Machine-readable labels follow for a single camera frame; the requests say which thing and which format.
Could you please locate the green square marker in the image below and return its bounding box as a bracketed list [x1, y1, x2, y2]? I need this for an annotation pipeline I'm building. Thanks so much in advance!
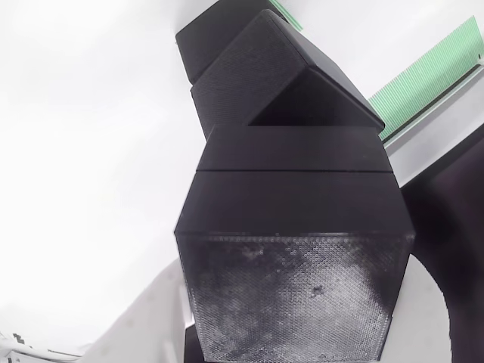
[271, 0, 306, 33]

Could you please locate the black cube block with seam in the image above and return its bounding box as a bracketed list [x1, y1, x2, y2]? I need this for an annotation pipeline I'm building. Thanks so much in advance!
[173, 126, 417, 363]

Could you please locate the grey metal rail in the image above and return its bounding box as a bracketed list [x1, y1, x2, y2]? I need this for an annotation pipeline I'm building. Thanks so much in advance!
[380, 56, 484, 152]

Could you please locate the green striped strip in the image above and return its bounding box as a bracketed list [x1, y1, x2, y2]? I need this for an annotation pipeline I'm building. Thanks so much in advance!
[367, 14, 484, 141]

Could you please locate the black flat panel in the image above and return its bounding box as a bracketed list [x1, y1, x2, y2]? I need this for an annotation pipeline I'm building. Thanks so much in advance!
[385, 124, 484, 363]

